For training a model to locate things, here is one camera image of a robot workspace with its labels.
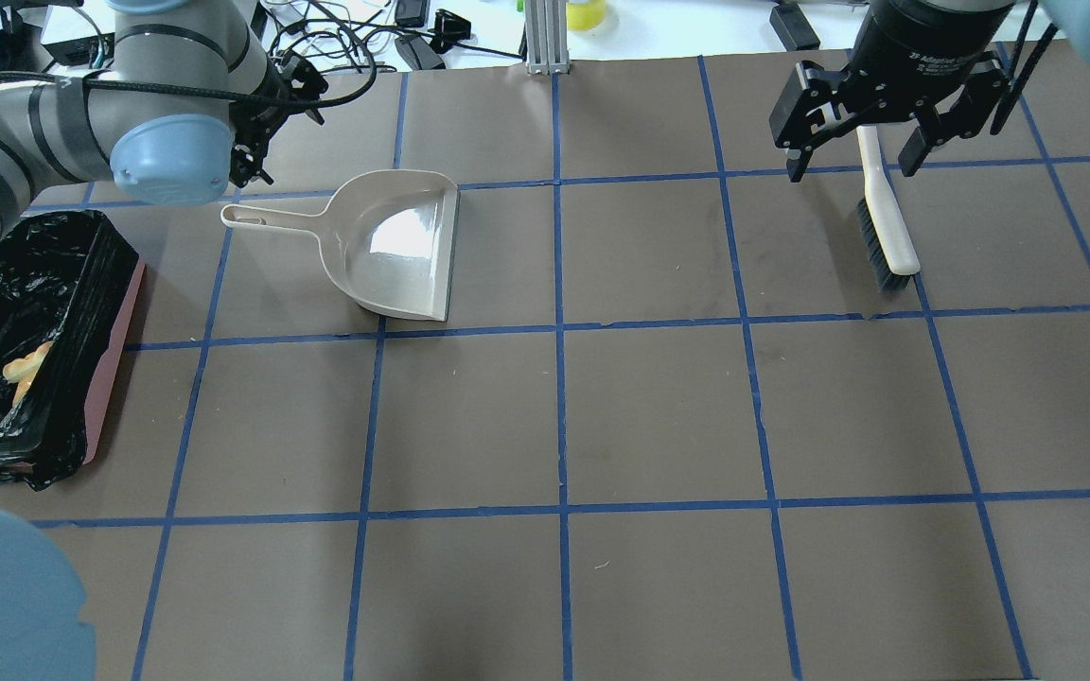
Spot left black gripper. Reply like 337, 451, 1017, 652
229, 53, 328, 189

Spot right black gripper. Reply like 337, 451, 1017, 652
768, 1, 1013, 183

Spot beige hand brush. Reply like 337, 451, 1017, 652
856, 126, 921, 293

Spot beige plastic dustpan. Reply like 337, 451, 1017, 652
220, 169, 460, 323

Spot yellow trash piece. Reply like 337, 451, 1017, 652
3, 340, 55, 408

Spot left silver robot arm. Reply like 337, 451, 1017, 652
0, 1, 375, 680

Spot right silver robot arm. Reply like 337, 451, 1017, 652
768, 1, 1090, 182

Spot bin with black bag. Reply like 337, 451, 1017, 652
0, 210, 140, 491

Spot black power adapter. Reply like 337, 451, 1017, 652
768, 1, 821, 52

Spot large black power brick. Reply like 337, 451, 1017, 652
43, 12, 116, 66

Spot yellow tape roll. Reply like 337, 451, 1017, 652
564, 0, 608, 33

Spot aluminium frame post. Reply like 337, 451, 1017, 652
523, 0, 571, 75

